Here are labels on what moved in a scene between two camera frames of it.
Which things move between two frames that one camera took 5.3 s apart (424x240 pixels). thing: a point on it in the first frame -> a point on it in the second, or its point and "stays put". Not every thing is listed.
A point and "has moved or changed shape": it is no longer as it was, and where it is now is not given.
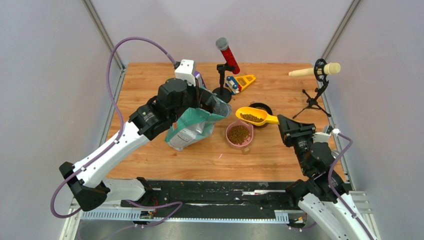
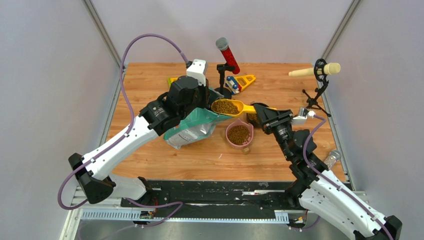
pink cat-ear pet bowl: (239, 134) stays put
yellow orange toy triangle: (244, 80) stays put
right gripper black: (291, 130) -> (271, 119)
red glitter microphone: (222, 43) stays put
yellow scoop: (255, 116) has moved or changed shape
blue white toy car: (232, 84) stays put
